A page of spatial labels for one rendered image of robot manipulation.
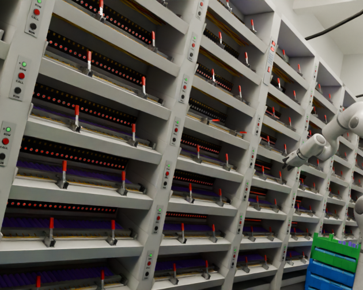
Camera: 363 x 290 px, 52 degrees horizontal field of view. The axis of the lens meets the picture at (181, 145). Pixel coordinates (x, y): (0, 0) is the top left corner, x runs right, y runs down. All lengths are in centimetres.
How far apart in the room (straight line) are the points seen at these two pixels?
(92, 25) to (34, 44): 23
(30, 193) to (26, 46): 43
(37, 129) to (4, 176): 17
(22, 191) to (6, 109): 25
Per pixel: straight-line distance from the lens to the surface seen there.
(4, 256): 123
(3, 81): 114
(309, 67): 292
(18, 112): 115
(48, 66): 121
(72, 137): 125
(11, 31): 117
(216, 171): 188
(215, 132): 183
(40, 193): 122
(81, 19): 129
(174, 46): 167
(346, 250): 240
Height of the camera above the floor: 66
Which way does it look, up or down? 5 degrees up
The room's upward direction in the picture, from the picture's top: 11 degrees clockwise
